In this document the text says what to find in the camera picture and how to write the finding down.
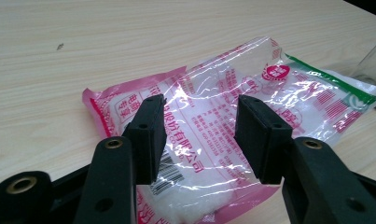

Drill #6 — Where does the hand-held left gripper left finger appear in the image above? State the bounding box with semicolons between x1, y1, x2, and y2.
73;93;168;224

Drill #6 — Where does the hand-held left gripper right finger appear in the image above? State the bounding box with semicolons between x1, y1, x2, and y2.
234;94;376;224

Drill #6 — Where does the pink and white plastic bag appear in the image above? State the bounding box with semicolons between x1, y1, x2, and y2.
81;36;376;224

